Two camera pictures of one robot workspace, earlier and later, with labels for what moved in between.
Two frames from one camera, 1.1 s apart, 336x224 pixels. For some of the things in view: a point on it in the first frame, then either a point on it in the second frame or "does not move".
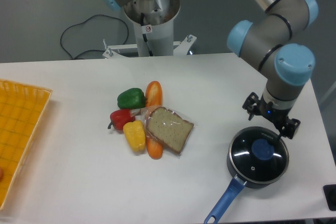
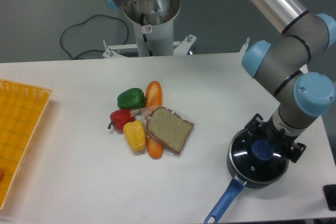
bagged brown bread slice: x=168 y=127 does not move
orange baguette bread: x=154 y=99 does not move
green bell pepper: x=132 y=98 does not move
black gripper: x=278 y=117 → x=284 y=142
